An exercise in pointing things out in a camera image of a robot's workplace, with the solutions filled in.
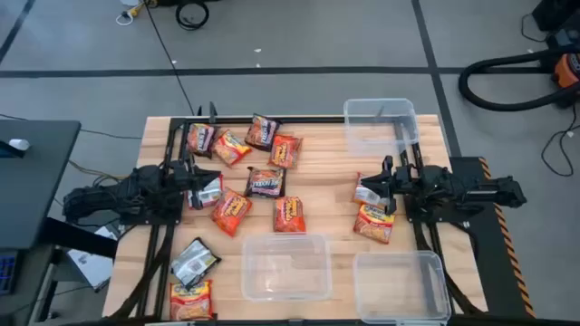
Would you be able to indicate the black aluminium rig frame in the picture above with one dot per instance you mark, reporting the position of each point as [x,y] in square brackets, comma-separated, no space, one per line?
[294,119]

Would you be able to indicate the blue lit keyboard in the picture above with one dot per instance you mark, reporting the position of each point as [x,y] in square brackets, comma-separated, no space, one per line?
[6,274]

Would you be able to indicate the red yellow Maruchan ramen packet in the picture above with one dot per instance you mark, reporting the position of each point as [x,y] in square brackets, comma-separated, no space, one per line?
[191,302]
[374,225]
[210,194]
[231,148]

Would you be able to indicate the orange black vacuum cleaner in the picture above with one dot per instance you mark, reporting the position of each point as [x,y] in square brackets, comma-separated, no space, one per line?
[568,72]

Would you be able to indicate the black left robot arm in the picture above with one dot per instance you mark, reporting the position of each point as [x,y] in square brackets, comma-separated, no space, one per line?
[136,190]

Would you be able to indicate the orange Maruchan ramen packet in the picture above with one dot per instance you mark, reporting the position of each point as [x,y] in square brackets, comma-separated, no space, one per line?
[231,212]
[289,215]
[285,152]
[367,198]

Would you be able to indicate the black platform with hazard stripes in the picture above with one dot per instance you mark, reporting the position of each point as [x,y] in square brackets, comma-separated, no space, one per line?
[494,271]

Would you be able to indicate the black equipment case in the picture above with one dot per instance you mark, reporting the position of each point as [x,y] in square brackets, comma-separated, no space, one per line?
[559,13]

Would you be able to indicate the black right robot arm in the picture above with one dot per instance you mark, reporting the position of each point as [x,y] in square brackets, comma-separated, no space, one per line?
[476,190]

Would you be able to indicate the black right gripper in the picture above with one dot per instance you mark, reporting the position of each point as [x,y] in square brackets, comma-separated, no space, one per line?
[403,181]

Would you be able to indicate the black Maruchan ramen packet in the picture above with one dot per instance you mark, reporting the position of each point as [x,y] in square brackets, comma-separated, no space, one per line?
[265,183]
[200,139]
[195,263]
[262,132]

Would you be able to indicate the labelled clear plastic bin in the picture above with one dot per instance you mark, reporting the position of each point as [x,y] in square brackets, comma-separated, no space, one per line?
[286,271]

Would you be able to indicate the small white object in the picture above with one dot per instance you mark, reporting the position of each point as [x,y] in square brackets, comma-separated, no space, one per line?
[19,144]

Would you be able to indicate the black desk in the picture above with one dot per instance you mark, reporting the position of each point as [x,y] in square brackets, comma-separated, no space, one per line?
[31,190]

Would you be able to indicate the white paper sheets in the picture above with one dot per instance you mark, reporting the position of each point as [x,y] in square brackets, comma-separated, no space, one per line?
[90,269]

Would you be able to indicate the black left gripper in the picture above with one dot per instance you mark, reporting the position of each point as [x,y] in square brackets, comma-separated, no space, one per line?
[188,176]

